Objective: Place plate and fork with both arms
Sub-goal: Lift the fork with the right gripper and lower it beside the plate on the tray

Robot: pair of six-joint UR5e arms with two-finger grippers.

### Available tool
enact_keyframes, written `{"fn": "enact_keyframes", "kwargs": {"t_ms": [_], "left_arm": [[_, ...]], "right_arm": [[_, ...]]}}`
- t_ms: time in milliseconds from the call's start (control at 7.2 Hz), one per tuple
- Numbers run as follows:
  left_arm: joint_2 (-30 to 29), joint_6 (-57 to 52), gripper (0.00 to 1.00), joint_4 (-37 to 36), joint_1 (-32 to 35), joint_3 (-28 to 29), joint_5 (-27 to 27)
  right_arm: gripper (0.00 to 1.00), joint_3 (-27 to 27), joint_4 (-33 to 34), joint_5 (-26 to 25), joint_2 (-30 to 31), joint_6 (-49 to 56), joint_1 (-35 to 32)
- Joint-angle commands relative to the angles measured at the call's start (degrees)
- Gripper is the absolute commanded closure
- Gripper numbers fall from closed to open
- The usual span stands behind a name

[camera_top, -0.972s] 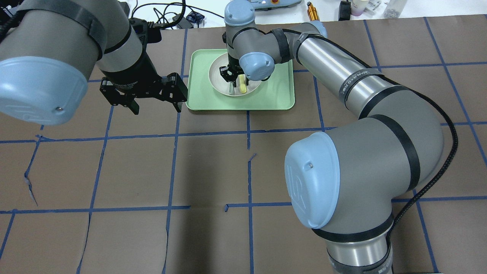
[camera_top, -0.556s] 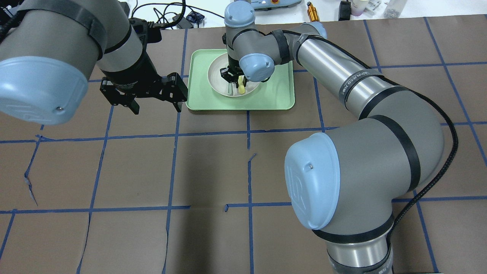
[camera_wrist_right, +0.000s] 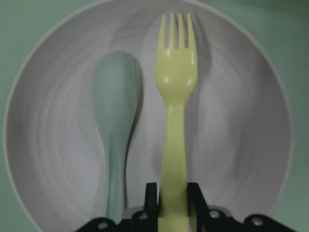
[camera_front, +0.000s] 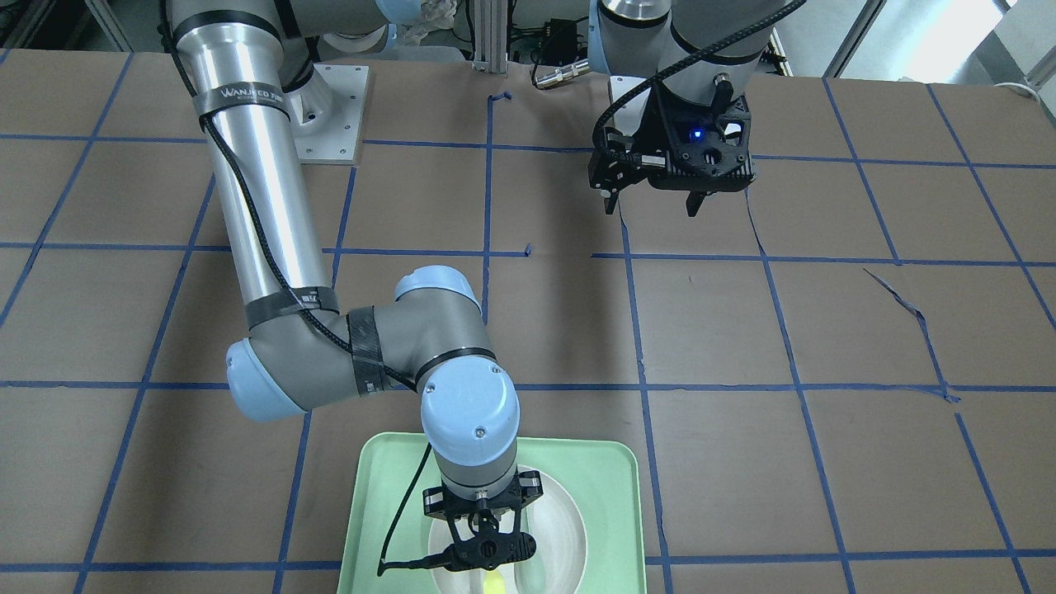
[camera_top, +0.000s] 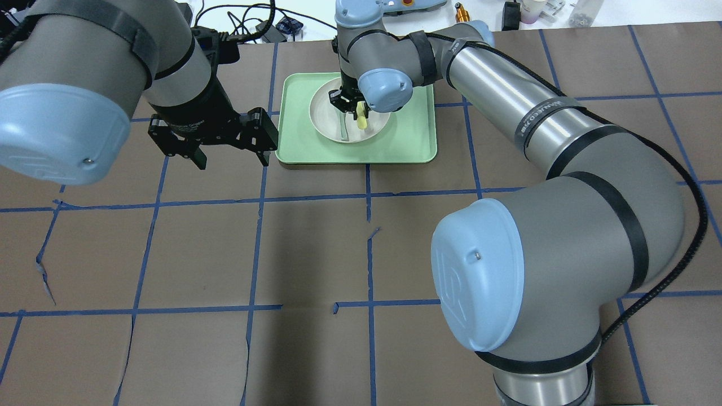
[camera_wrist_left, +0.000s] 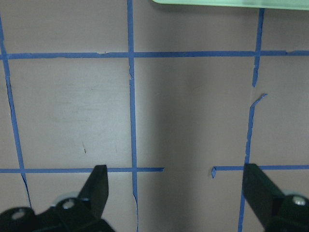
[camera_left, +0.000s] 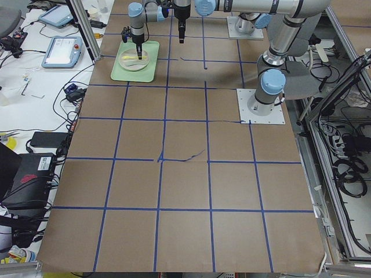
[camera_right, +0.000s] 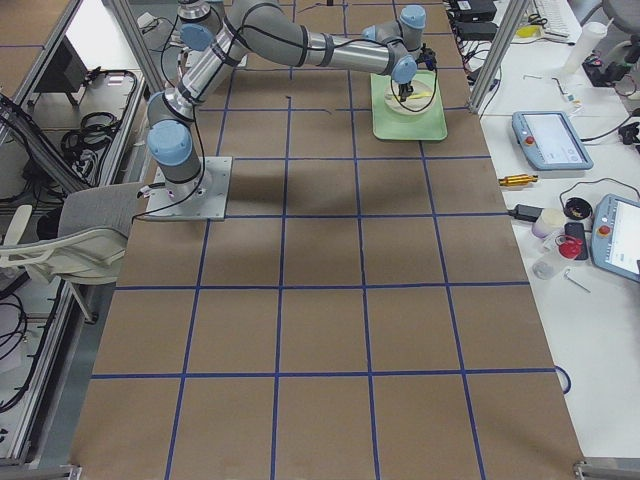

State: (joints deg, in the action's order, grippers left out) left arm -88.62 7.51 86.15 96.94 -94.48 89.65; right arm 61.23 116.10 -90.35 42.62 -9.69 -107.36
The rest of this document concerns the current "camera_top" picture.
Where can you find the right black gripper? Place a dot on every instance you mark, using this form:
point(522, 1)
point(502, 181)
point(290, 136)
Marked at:
point(346, 102)

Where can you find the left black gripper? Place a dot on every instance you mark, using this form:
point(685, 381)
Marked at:
point(194, 109)

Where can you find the yellow plastic fork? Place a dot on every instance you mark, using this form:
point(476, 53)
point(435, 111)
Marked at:
point(362, 121)

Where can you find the white round plate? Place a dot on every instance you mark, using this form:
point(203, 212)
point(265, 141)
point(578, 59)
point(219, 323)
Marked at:
point(338, 126)

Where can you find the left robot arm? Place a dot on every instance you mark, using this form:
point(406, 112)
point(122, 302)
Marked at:
point(73, 73)

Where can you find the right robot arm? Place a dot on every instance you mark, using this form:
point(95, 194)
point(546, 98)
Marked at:
point(521, 277)

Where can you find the pale green plastic spoon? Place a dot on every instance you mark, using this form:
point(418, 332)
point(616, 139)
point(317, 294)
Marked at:
point(344, 135)

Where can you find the light green tray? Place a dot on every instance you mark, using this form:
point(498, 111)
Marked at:
point(408, 138)

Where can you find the teach pendant near tray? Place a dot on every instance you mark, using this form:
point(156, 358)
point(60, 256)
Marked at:
point(394, 7)

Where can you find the gold metal cylinder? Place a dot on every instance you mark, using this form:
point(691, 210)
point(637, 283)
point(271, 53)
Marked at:
point(461, 14)

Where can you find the black power adapter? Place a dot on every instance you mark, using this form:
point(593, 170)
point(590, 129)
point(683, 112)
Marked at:
point(511, 16)

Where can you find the white lilac cup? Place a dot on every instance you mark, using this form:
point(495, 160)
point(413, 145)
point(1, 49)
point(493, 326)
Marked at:
point(531, 10)

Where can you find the clear plastic cup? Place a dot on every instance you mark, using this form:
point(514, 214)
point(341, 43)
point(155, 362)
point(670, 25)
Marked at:
point(584, 13)

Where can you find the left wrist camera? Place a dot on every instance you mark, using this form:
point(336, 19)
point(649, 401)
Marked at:
point(216, 46)

